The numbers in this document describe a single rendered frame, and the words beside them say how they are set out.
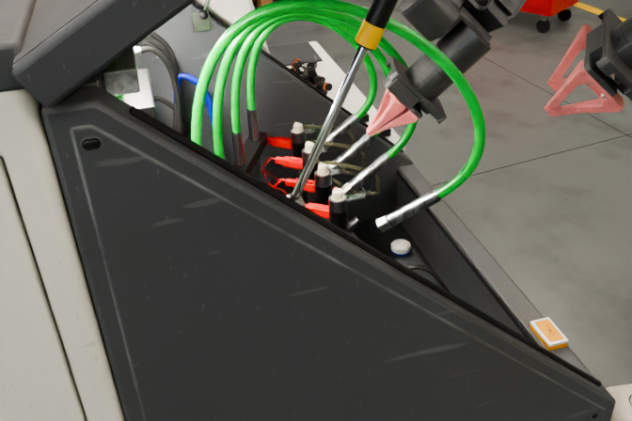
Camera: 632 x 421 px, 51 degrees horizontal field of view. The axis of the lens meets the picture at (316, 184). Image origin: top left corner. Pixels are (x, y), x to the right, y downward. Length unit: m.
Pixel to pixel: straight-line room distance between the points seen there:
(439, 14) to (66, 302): 0.56
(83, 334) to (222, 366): 0.13
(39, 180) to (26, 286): 0.10
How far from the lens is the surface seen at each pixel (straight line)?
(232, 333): 0.64
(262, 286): 0.61
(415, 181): 1.35
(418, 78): 0.92
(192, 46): 1.19
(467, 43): 0.91
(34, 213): 0.55
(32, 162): 0.53
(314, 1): 0.80
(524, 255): 2.79
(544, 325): 1.03
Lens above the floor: 1.64
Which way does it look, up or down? 31 degrees down
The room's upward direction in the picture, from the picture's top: 3 degrees counter-clockwise
